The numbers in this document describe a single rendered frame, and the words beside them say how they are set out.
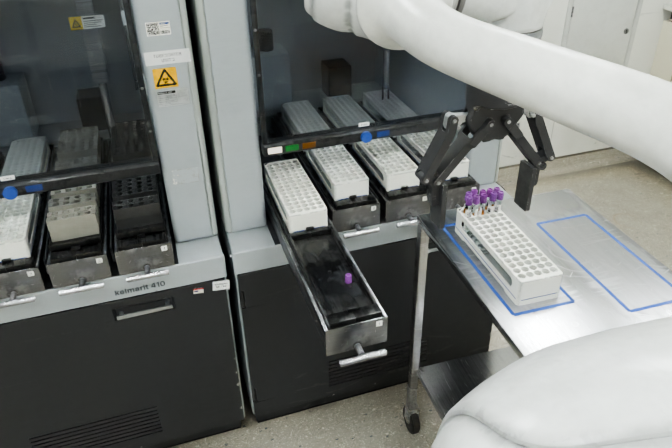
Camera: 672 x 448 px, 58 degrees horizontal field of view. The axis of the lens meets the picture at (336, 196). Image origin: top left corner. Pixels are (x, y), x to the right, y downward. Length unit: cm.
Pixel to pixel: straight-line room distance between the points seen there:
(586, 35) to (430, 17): 284
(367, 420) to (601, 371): 189
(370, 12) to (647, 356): 45
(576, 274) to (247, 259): 81
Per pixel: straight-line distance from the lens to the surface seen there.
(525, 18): 73
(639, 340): 27
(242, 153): 155
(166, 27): 142
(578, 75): 51
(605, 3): 340
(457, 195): 174
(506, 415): 25
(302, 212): 149
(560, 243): 153
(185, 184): 157
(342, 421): 212
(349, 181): 162
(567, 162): 367
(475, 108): 78
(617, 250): 155
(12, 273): 159
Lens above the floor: 166
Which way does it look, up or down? 31 degrees down
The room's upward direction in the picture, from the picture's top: 1 degrees counter-clockwise
